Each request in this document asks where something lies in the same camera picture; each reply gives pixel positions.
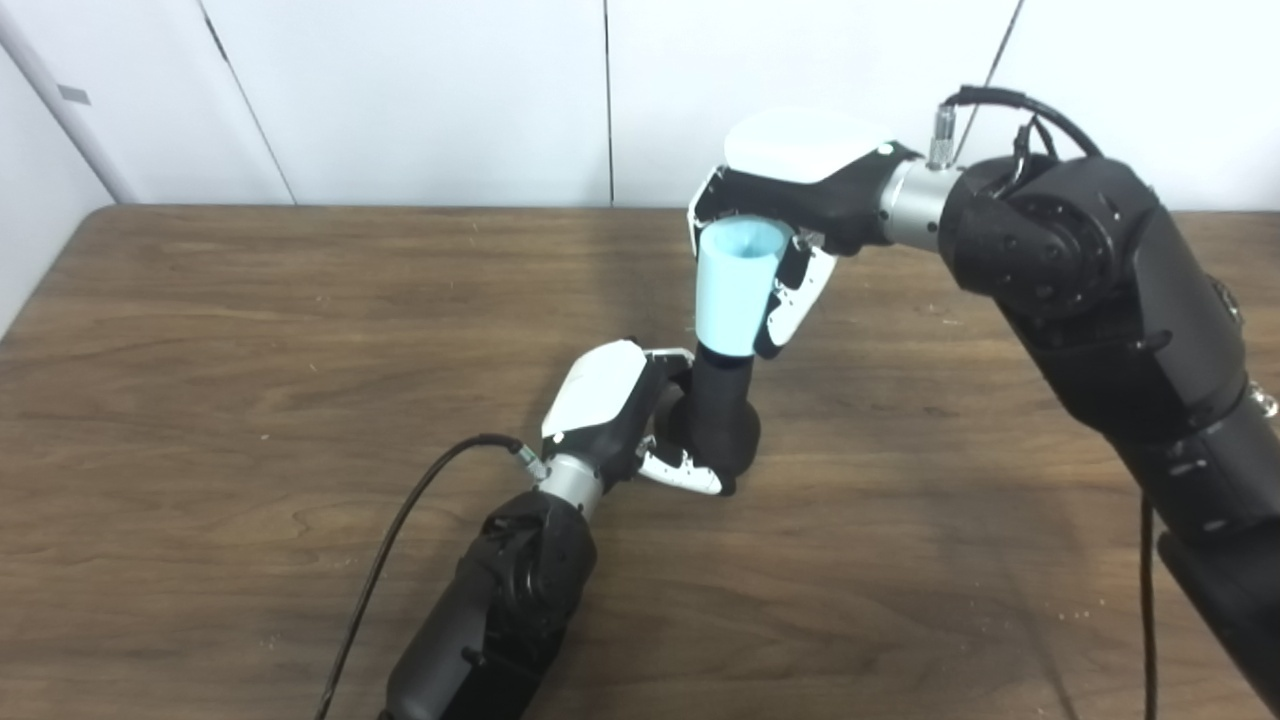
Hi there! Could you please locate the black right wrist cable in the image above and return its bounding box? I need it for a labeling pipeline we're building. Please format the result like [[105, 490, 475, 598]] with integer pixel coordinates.
[[926, 85, 1163, 720]]

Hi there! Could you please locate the black nozzle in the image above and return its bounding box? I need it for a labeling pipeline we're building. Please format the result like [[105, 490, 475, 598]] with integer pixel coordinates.
[[655, 340, 763, 496]]

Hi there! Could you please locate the white and black right hand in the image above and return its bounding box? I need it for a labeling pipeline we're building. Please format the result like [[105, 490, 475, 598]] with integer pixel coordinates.
[[686, 105, 921, 359]]

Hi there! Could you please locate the light blue cylinder cup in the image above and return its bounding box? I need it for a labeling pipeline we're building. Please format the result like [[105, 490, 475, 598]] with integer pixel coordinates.
[[696, 221, 791, 357]]

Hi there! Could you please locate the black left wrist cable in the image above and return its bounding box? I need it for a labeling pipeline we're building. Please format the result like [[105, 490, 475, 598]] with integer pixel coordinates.
[[315, 433, 549, 720]]

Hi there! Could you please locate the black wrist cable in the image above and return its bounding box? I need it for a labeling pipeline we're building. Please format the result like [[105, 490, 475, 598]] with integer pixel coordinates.
[[926, 85, 1163, 720], [315, 433, 549, 720]]

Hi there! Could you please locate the white and black left hand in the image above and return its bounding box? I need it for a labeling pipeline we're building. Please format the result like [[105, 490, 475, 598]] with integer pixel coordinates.
[[540, 338, 739, 498]]

